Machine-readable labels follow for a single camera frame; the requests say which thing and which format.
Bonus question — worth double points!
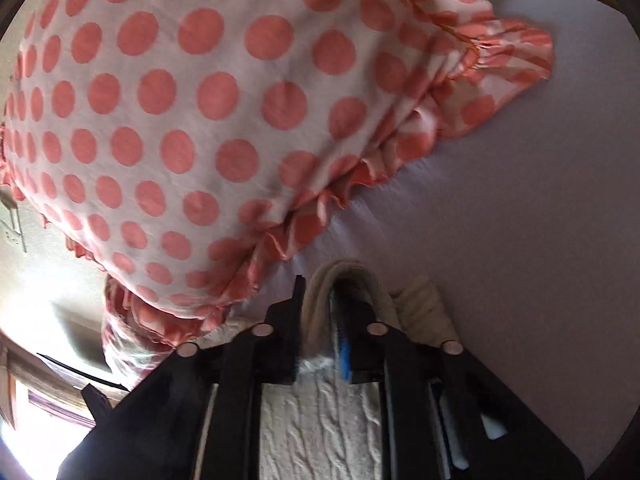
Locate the beige cable-knit sweater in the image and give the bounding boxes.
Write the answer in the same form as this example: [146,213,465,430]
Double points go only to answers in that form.
[219,257,460,480]

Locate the lilac bed sheet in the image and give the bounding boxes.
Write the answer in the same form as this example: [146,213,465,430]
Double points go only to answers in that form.
[245,0,639,472]

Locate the pink polka dot pillow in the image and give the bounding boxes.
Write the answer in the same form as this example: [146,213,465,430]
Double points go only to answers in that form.
[1,0,553,387]

